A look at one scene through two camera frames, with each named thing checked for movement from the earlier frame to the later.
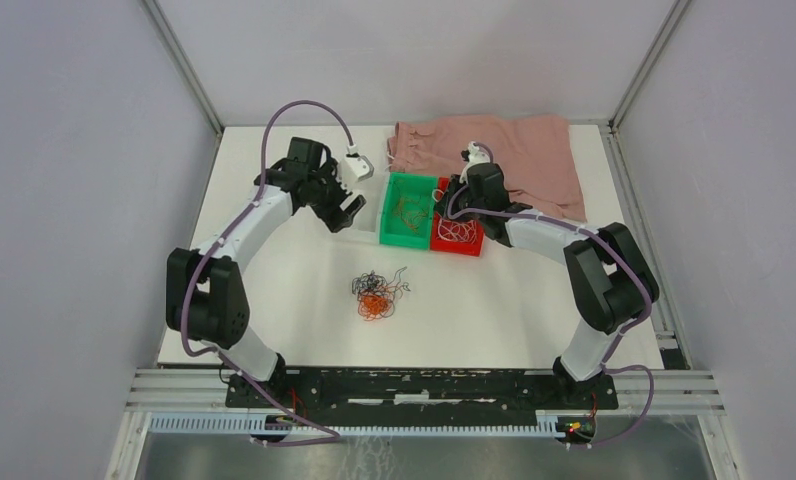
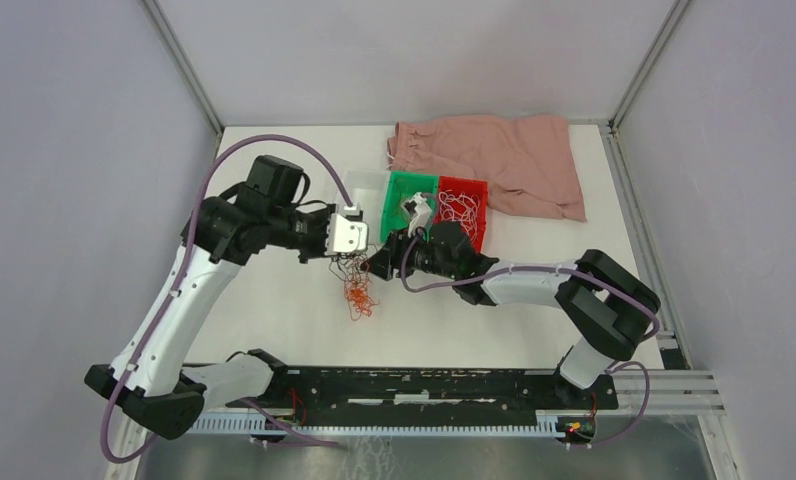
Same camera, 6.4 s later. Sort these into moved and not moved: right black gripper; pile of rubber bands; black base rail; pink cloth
Moved: pile of rubber bands; right black gripper
Not moved: black base rail; pink cloth
